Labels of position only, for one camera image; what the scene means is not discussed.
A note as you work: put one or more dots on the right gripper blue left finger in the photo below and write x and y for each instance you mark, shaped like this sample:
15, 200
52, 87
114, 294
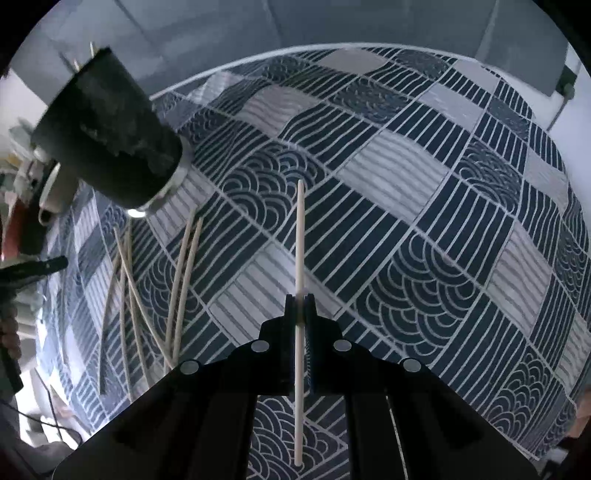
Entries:
290, 317

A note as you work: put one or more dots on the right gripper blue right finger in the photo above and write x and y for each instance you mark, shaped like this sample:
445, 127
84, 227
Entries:
310, 327

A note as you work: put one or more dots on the person's left hand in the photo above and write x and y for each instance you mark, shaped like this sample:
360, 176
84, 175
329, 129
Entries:
9, 331

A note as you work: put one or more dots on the red bowl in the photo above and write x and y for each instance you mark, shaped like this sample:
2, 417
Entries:
12, 230

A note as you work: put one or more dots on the blue patterned tablecloth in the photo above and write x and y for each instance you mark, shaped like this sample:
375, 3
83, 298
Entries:
444, 245

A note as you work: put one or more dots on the beige ceramic mug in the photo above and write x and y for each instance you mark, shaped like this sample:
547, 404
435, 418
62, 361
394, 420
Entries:
57, 194

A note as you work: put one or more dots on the dark cylindrical utensil holder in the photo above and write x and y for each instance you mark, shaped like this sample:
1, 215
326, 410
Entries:
102, 128

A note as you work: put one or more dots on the grey fabric backdrop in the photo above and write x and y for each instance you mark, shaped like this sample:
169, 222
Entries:
163, 42

